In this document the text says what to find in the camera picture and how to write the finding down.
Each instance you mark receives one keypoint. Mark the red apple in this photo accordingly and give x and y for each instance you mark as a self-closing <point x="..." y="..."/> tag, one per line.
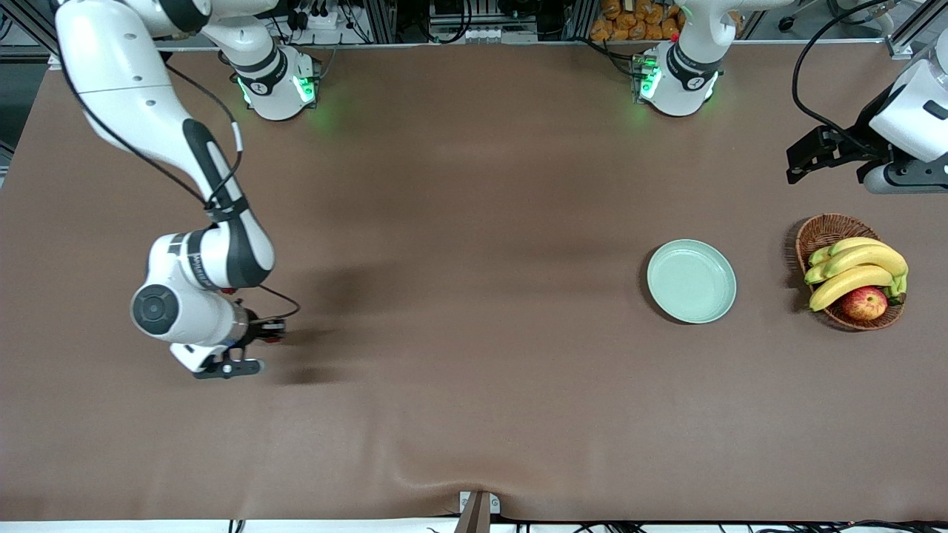
<point x="864" y="303"/>

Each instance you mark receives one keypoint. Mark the pale green round plate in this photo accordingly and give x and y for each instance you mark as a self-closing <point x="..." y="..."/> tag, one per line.
<point x="692" y="281"/>

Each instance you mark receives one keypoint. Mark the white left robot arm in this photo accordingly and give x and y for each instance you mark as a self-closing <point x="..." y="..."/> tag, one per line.
<point x="685" y="81"/>

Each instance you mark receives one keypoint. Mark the white connector block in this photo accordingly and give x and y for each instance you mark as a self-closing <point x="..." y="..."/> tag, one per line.
<point x="489" y="34"/>

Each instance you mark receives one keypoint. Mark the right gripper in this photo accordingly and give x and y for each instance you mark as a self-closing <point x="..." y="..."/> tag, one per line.
<point x="254" y="326"/>

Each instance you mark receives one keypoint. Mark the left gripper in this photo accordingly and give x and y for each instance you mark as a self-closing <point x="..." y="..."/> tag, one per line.
<point x="861" y="142"/>

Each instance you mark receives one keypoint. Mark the silver metal clamp bracket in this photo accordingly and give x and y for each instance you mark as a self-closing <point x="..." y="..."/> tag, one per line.
<point x="495" y="505"/>

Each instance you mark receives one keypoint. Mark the aluminium frame strut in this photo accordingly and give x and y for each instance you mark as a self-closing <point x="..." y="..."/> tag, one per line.
<point x="26" y="29"/>
<point x="915" y="33"/>

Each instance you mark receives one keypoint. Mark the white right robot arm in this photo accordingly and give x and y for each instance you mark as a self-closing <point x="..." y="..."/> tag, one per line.
<point x="118" y="74"/>

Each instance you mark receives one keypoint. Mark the yellow banana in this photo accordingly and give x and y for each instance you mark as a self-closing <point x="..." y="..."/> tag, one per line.
<point x="815" y="274"/>
<point x="818" y="255"/>
<point x="870" y="257"/>
<point x="844" y="285"/>
<point x="855" y="243"/>

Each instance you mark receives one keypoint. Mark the aluminium frame post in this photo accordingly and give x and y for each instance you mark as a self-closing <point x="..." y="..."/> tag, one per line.
<point x="381" y="18"/>
<point x="578" y="18"/>

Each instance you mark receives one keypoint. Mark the white power strip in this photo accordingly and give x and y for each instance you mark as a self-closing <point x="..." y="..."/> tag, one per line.
<point x="318" y="21"/>

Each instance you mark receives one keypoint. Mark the dark brown stand post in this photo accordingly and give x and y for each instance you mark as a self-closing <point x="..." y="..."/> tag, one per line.
<point x="476" y="518"/>

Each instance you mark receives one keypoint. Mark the brown table cover mat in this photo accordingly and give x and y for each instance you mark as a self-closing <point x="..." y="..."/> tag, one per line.
<point x="474" y="222"/>

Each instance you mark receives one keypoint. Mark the orange bread pile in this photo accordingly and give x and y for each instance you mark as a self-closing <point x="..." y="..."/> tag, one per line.
<point x="629" y="22"/>

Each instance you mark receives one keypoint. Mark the brown wicker basket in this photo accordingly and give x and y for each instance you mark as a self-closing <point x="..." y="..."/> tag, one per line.
<point x="826" y="229"/>

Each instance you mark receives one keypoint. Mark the silver table edge rail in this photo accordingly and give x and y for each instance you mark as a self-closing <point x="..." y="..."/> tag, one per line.
<point x="444" y="44"/>

